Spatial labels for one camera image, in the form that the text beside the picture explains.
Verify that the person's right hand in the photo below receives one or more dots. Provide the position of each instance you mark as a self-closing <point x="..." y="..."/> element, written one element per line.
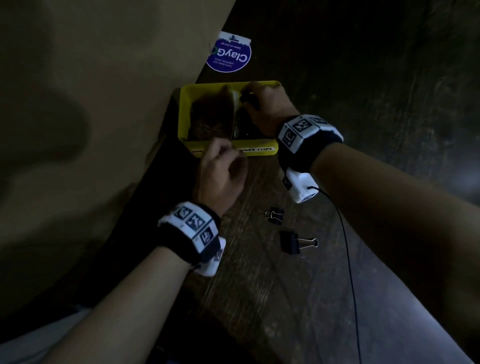
<point x="270" y="112"/>

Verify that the person's left hand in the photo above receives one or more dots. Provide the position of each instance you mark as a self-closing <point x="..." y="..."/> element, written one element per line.
<point x="219" y="180"/>

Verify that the person's right fingers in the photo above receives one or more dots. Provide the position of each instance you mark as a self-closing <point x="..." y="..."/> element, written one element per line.
<point x="262" y="92"/>

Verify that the person's left fingers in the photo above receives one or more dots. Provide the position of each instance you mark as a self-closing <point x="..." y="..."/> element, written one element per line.
<point x="224" y="147"/>

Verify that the person's right forearm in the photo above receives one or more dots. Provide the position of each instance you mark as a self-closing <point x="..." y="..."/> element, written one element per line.
<point x="393" y="210"/>

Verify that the person's left forearm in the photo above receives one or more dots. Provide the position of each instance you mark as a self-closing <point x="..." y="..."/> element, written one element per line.
<point x="123" y="311"/>

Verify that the pile of black binder clips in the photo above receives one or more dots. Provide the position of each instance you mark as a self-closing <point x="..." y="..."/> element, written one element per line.
<point x="247" y="126"/>

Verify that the pile of brown rubber bands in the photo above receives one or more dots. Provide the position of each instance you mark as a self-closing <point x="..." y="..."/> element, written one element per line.
<point x="212" y="116"/>

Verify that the white paper label strip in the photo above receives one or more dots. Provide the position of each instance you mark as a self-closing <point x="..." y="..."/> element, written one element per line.
<point x="258" y="150"/>

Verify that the round purple white sticker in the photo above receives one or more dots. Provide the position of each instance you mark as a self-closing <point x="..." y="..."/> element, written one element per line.
<point x="228" y="54"/>

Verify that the yellow plastic divided tray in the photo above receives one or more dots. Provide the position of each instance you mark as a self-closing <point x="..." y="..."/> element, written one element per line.
<point x="185" y="112"/>

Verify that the small black binder clip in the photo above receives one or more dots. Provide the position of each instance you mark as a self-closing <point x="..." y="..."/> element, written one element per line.
<point x="276" y="216"/>

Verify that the large black binder clip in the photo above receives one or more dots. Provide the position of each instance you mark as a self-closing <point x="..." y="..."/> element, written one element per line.
<point x="290" y="242"/>

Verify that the person's light grey clothing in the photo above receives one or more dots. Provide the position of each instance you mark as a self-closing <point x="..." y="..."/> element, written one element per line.
<point x="26" y="343"/>

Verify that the right wrist camera marker band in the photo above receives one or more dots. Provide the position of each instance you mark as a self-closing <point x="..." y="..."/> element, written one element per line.
<point x="303" y="142"/>

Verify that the wrist camera marker band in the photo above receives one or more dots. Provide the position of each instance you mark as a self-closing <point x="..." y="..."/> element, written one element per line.
<point x="303" y="142"/>
<point x="193" y="228"/>

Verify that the left wrist camera marker band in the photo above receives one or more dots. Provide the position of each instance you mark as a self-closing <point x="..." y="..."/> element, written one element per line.
<point x="193" y="228"/>

